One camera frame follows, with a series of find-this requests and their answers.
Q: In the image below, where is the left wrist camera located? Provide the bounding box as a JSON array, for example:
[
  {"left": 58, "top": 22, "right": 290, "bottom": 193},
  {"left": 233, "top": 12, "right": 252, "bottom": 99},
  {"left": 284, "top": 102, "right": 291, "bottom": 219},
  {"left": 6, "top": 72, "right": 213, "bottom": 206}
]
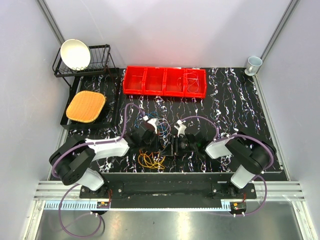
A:
[{"left": 142, "top": 115, "right": 160, "bottom": 134}]

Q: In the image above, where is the black wire dish rack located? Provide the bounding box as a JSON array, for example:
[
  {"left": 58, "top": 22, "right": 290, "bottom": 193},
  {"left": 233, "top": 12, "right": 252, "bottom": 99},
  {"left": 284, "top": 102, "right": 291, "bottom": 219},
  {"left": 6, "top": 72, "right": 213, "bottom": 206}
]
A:
[{"left": 52, "top": 44, "right": 121, "bottom": 130}]

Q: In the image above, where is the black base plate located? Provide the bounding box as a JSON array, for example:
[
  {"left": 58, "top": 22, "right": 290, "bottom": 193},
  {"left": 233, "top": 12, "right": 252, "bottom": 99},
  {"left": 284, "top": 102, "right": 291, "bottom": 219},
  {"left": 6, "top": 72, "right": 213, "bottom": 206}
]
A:
[{"left": 79, "top": 172, "right": 257, "bottom": 211}]

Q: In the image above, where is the pink thin cable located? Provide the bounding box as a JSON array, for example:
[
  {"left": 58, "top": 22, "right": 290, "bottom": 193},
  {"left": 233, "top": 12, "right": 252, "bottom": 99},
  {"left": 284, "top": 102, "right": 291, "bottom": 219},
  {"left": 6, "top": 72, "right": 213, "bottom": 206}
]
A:
[{"left": 176, "top": 71, "right": 202, "bottom": 93}]

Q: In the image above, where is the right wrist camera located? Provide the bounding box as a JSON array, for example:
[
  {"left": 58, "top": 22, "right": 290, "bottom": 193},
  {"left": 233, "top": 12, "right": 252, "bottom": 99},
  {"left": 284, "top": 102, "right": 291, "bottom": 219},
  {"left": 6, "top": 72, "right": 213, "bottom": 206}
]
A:
[{"left": 174, "top": 119, "right": 187, "bottom": 137}]

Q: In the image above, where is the yellow orange thin cable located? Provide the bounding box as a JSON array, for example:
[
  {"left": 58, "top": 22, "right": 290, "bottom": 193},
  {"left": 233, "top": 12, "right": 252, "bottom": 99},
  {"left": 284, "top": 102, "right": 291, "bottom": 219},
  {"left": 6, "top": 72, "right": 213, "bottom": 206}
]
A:
[{"left": 137, "top": 152, "right": 166, "bottom": 171}]

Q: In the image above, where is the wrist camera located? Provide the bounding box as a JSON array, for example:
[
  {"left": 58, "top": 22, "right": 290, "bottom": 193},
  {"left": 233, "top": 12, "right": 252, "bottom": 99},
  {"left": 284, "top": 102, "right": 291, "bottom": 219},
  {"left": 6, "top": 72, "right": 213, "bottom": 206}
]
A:
[
  {"left": 142, "top": 115, "right": 160, "bottom": 134},
  {"left": 174, "top": 119, "right": 187, "bottom": 137}
]

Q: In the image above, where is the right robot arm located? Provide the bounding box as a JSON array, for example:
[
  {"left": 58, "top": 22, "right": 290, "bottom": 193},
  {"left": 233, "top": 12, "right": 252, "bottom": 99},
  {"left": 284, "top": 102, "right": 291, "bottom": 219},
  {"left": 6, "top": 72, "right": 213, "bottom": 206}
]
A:
[{"left": 160, "top": 130, "right": 277, "bottom": 199}]

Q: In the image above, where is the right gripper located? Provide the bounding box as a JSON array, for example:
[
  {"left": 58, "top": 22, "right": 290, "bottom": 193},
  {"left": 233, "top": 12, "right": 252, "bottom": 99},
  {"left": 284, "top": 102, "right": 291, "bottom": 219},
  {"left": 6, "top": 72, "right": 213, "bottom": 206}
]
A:
[{"left": 160, "top": 134, "right": 198, "bottom": 157}]

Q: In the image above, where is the white bowl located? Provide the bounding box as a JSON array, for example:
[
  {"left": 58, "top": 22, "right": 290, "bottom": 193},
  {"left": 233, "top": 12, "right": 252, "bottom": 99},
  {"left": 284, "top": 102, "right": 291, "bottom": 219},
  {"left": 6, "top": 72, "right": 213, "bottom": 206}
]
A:
[{"left": 60, "top": 39, "right": 91, "bottom": 71}]

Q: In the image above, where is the blue thin cable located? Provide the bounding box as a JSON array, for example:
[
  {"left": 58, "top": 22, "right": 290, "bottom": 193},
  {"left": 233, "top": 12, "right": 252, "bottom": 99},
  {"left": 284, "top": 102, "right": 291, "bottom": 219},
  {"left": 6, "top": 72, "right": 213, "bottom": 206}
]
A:
[{"left": 133, "top": 112, "right": 173, "bottom": 136}]

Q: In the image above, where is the red bin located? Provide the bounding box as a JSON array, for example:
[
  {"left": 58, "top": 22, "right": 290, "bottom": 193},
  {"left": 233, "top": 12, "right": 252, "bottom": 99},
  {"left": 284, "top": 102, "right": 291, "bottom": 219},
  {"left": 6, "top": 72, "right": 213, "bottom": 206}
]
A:
[
  {"left": 143, "top": 67, "right": 166, "bottom": 96},
  {"left": 163, "top": 68, "right": 185, "bottom": 98},
  {"left": 123, "top": 65, "right": 146, "bottom": 95},
  {"left": 184, "top": 68, "right": 207, "bottom": 99}
]

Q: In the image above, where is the white thin cable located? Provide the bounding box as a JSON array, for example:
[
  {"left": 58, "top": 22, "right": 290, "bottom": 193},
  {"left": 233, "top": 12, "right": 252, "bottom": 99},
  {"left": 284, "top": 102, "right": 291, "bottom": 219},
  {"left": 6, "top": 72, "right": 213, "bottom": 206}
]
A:
[{"left": 156, "top": 118, "right": 173, "bottom": 148}]

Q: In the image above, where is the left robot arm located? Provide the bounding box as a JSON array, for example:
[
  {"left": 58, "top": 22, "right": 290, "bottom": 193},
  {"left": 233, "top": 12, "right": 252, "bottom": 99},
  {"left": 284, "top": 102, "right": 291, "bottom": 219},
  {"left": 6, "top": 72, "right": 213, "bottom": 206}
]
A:
[{"left": 49, "top": 118, "right": 160, "bottom": 198}]

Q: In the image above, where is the light blue mug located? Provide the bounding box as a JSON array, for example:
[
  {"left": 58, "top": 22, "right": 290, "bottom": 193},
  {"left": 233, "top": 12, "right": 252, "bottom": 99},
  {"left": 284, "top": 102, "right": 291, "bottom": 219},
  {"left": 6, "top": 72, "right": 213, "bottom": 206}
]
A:
[{"left": 244, "top": 56, "right": 263, "bottom": 76}]

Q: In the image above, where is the woven bamboo tray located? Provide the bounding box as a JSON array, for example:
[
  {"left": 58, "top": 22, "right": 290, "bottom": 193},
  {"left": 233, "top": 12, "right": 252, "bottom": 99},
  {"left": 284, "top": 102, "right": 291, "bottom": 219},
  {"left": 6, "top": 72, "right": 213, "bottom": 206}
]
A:
[{"left": 66, "top": 90, "right": 107, "bottom": 124}]

